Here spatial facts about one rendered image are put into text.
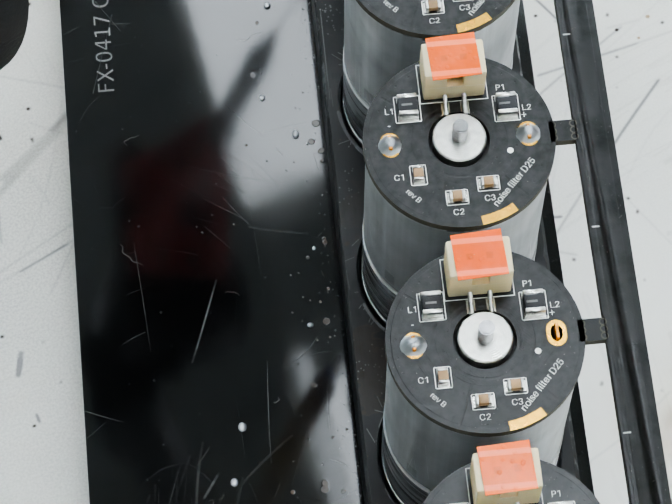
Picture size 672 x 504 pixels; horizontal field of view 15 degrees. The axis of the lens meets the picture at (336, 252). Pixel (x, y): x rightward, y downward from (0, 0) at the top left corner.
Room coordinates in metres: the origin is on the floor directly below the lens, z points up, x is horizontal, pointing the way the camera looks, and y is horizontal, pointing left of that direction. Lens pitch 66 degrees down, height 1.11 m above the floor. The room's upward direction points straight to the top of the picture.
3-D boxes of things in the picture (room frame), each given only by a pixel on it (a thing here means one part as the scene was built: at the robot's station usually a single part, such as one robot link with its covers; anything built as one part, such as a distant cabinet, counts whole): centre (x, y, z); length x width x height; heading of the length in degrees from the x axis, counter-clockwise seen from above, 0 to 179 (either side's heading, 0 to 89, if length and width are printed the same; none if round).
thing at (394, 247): (0.15, -0.02, 0.79); 0.02 x 0.02 x 0.05
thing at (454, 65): (0.16, -0.02, 0.82); 0.01 x 0.01 x 0.01; 6
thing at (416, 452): (0.12, -0.02, 0.79); 0.02 x 0.02 x 0.05
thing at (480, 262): (0.13, -0.02, 0.82); 0.01 x 0.01 x 0.01; 6
